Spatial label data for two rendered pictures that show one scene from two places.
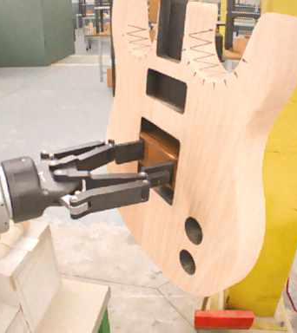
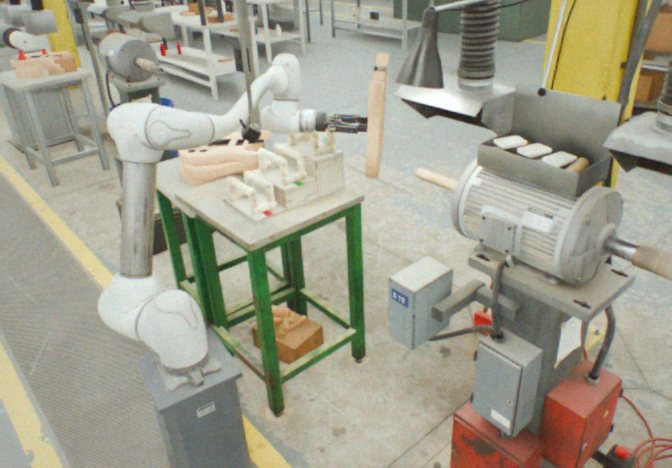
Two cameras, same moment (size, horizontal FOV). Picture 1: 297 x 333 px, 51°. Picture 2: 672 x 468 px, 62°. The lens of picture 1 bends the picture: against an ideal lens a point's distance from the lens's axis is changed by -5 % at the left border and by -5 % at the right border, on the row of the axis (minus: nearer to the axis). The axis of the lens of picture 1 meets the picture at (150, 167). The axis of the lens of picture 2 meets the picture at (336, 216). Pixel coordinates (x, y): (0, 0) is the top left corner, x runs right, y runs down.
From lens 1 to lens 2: 1.78 m
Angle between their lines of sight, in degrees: 36
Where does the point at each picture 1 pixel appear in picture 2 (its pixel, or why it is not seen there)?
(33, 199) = (321, 124)
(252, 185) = (374, 131)
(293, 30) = (375, 86)
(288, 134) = not seen: hidden behind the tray
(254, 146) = (375, 118)
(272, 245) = not seen: hidden behind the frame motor
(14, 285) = (316, 166)
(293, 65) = (375, 95)
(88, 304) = (349, 197)
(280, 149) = not seen: hidden behind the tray
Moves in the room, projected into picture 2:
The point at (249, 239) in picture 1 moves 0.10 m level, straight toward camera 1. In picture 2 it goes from (370, 148) to (346, 155)
